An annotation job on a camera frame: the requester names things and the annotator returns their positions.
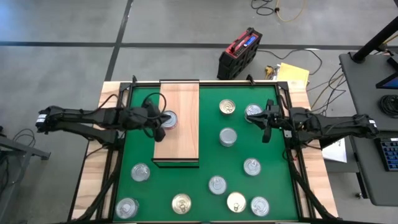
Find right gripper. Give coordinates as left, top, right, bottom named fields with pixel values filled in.
left=247, top=98, right=295, bottom=144

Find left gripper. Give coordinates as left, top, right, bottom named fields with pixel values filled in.
left=119, top=98, right=172, bottom=144

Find green-label silver-lid can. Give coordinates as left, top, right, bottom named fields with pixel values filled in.
left=244, top=103, right=264, bottom=123

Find plain-lid can multicolour label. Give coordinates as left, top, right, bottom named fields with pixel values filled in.
left=219, top=127, right=238, bottom=147

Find gold-lid can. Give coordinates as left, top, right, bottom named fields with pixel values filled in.
left=226, top=191, right=248, bottom=213
left=218, top=98, right=236, bottom=116
left=171, top=193, right=192, bottom=215

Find teal tuna can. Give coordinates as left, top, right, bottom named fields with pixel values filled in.
left=243, top=157, right=262, bottom=177
left=208, top=175, right=228, bottom=195

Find yellow plug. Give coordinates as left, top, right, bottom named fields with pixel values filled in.
left=264, top=64, right=276, bottom=80

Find yellow envelope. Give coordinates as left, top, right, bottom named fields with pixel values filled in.
left=276, top=62, right=310, bottom=86

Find red and black tool case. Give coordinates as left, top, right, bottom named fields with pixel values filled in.
left=216, top=27, right=264, bottom=81

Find white paper sheet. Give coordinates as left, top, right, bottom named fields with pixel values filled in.
left=322, top=138, right=348, bottom=164

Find silver pull-tab lid can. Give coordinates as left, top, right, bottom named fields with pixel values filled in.
left=250, top=195, right=271, bottom=218

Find blue-label silver-lid can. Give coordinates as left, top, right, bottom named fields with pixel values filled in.
left=115, top=197, right=140, bottom=220

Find grey keypad desk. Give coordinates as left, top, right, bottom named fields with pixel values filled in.
left=349, top=129, right=398, bottom=207

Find keypad with coloured keys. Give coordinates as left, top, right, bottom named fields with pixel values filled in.
left=374, top=138, right=398, bottom=172

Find tablet with blue screen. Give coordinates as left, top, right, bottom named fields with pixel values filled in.
left=375, top=55, right=398, bottom=90

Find grey metal stand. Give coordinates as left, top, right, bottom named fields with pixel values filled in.
left=0, top=126, right=52, bottom=224

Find black pole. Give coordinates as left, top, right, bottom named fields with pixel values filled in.
left=352, top=15, right=398, bottom=64

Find wooden shelf black frame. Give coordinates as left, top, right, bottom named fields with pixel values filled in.
left=152, top=79, right=201, bottom=169

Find black cable bundle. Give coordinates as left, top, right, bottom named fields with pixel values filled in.
left=306, top=67, right=348, bottom=111

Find black tool case cable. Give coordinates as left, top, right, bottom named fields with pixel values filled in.
left=257, top=48, right=323, bottom=77

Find yellow floor cable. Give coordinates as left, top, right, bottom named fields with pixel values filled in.
left=275, top=0, right=308, bottom=23

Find black floor cable loop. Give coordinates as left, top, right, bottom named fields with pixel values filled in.
left=250, top=0, right=280, bottom=16

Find coiled black cable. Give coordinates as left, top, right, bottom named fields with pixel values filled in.
left=379, top=94, right=398, bottom=119

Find thin black floor cable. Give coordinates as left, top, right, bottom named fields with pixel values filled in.
left=11, top=128, right=37, bottom=147

